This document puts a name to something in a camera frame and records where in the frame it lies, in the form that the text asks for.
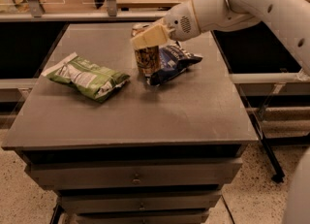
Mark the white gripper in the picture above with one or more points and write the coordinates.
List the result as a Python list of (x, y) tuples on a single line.
[(179, 21)]

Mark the blue chip bag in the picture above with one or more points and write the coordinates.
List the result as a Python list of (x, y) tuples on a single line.
[(174, 61)]

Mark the grey drawer cabinet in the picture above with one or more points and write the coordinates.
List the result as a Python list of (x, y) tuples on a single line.
[(198, 115)]

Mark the orange soda can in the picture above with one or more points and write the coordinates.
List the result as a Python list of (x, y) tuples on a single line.
[(148, 60)]

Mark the black metal table leg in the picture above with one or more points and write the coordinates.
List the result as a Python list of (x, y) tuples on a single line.
[(279, 175)]

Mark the middle grey drawer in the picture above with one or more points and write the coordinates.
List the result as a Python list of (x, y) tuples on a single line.
[(140, 201)]

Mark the grey drawer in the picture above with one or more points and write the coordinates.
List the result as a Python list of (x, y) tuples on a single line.
[(140, 201), (122, 174), (145, 217)]

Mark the bottom grey drawer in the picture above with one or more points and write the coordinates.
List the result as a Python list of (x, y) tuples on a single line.
[(145, 217)]

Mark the top grey drawer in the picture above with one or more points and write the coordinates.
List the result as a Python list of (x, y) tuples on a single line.
[(122, 174)]

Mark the green chip bag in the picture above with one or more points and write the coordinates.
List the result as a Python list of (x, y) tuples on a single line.
[(91, 80)]

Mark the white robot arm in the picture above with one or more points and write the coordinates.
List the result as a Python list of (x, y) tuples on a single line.
[(288, 20)]

